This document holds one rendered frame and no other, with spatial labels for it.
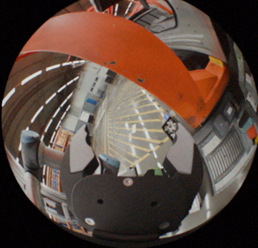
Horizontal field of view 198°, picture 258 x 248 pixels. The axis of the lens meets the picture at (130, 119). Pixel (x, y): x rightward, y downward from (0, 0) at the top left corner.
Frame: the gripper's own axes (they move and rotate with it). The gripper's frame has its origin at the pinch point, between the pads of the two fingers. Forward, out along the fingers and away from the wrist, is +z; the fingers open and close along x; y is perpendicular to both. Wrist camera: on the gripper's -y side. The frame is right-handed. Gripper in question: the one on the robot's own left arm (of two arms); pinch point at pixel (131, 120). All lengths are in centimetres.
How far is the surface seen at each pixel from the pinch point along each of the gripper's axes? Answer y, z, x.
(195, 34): -44, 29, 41
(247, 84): -12.4, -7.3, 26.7
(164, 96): 0.4, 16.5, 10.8
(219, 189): 69, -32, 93
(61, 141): 529, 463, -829
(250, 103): -8.5, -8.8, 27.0
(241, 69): -23, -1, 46
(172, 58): -12.6, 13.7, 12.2
